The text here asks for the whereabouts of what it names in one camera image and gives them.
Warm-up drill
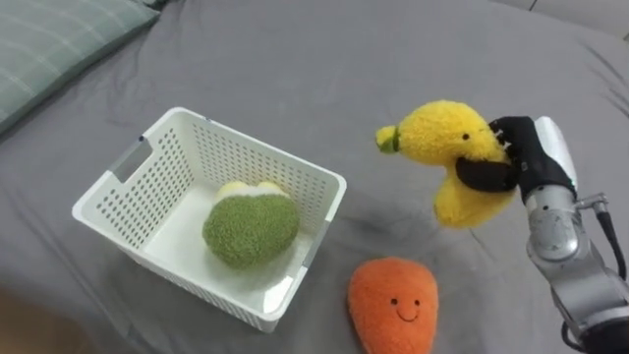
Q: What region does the yellow banana soft toy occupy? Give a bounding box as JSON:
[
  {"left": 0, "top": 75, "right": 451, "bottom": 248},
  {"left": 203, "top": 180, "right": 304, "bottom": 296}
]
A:
[{"left": 374, "top": 99, "right": 517, "bottom": 230}]

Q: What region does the green checked pillow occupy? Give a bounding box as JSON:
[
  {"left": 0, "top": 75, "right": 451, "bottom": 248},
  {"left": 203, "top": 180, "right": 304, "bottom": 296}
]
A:
[{"left": 0, "top": 0, "right": 162, "bottom": 135}]

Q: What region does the grey bed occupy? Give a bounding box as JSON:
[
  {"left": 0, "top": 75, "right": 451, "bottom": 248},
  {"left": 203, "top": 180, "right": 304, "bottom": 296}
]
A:
[{"left": 0, "top": 0, "right": 629, "bottom": 354}]

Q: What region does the green avocado soft toy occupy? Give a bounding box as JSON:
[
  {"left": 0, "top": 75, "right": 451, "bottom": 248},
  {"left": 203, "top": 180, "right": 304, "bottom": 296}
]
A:
[{"left": 201, "top": 180, "right": 302, "bottom": 270}]

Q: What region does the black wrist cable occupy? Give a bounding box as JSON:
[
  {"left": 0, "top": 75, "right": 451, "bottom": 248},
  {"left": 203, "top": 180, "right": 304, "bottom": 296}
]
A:
[{"left": 559, "top": 192, "right": 629, "bottom": 353}]

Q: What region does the orange smiling fruit soft toy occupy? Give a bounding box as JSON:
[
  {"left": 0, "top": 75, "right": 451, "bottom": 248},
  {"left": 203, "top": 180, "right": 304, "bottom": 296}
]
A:
[{"left": 347, "top": 256, "right": 439, "bottom": 354}]

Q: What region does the white perforated plastic basket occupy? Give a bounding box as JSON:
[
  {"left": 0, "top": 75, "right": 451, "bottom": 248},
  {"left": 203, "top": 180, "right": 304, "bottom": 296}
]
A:
[{"left": 71, "top": 106, "right": 348, "bottom": 334}]

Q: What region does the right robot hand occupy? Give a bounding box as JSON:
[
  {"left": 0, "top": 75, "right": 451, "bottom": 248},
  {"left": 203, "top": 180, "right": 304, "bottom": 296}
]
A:
[{"left": 454, "top": 115, "right": 579, "bottom": 206}]

